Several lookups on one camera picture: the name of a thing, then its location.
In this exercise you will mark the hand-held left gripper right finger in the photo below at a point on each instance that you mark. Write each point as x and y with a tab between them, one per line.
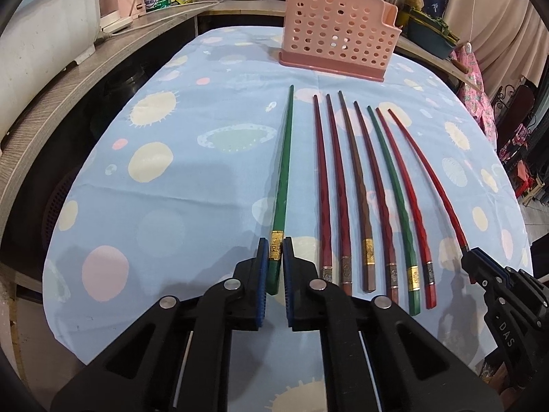
288	283

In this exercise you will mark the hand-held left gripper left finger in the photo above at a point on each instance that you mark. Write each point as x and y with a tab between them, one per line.
262	283

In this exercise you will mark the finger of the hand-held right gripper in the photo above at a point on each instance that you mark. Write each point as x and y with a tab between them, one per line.
477	270
499	271

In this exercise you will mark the bright red chopstick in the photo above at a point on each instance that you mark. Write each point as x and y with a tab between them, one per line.
433	180

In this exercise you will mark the dark red chopstick silver band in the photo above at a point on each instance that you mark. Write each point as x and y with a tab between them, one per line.
319	180
336	180
374	189

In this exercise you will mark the green chopstick gold band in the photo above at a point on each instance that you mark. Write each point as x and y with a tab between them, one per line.
283	171
392	197

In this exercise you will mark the brown chopstick gold band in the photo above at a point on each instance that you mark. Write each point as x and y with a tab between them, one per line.
356	180

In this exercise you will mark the dark red chair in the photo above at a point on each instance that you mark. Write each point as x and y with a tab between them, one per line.
517	111

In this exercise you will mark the pink floral cloth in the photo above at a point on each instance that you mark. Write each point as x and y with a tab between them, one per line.
474	90

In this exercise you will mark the dark blue bowl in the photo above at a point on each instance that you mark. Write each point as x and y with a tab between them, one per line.
429	38

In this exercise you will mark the beige curtain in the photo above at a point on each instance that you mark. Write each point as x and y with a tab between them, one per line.
502	17

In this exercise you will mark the yellow sponge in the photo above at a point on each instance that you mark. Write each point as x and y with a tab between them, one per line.
411	6

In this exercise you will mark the grey wood-grain counter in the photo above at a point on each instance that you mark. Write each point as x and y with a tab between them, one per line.
64	90

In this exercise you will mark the white tub with blue lid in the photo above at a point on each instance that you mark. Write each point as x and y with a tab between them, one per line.
43	30

